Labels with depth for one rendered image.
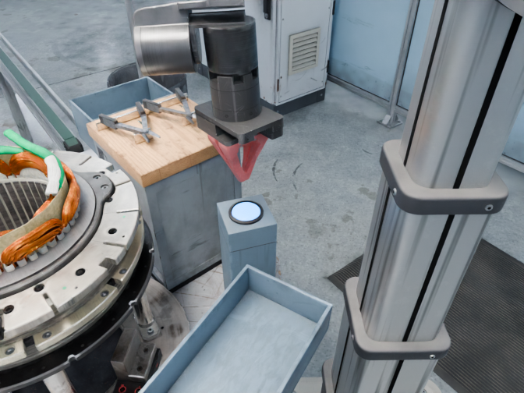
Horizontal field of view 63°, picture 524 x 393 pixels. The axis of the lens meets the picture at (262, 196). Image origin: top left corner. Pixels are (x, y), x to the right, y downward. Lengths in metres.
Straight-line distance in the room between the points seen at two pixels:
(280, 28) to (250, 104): 2.24
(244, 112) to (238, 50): 0.07
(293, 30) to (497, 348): 1.99
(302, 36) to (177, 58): 2.41
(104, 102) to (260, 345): 0.62
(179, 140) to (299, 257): 1.32
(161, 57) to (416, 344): 0.48
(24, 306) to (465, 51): 0.46
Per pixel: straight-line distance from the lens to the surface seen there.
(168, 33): 0.48
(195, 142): 0.71
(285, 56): 2.81
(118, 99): 0.95
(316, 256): 1.97
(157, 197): 0.70
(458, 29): 0.39
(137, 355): 0.72
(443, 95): 0.41
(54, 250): 0.51
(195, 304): 0.83
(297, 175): 2.43
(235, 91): 0.49
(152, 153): 0.70
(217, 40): 0.47
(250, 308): 0.51
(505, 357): 1.87
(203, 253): 0.84
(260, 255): 0.63
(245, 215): 0.60
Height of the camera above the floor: 1.44
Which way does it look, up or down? 39 degrees down
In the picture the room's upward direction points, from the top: straight up
